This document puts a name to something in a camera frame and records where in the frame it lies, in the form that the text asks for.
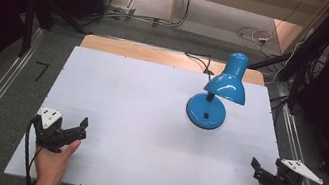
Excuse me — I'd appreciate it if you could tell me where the person's left hand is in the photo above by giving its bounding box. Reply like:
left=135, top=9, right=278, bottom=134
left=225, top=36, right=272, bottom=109
left=29, top=132, right=82, bottom=185

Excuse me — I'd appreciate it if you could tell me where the grey power strip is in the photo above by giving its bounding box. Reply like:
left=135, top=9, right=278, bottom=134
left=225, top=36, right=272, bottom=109
left=106, top=3, right=138, bottom=24

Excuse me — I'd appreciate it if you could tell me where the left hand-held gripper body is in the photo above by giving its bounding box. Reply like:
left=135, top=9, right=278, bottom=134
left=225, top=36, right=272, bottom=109
left=29, top=105, right=91, bottom=158

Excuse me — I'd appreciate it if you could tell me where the blue desk lamp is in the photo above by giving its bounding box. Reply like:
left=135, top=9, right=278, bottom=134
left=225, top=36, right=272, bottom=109
left=182, top=44, right=255, bottom=137

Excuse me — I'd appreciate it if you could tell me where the black floor cable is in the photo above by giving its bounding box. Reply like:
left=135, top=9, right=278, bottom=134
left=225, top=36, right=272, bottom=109
left=79, top=0, right=197, bottom=44

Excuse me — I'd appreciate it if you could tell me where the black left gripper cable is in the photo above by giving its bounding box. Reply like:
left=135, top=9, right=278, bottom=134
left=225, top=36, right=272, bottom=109
left=16, top=115, right=46, bottom=185

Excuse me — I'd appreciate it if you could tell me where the black lamp cable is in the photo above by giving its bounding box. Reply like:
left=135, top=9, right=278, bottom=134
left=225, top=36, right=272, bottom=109
left=181, top=51, right=219, bottom=82

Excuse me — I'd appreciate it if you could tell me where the white floor cable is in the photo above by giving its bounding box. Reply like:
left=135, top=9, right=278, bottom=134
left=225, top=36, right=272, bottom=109
left=232, top=24, right=277, bottom=58

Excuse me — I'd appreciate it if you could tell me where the wooden table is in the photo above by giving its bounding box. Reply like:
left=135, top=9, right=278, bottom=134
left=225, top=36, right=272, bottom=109
left=78, top=32, right=269, bottom=87

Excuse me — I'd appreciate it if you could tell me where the light wooden cabinet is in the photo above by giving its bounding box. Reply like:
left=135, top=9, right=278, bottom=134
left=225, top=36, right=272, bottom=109
left=168, top=0, right=329, bottom=50

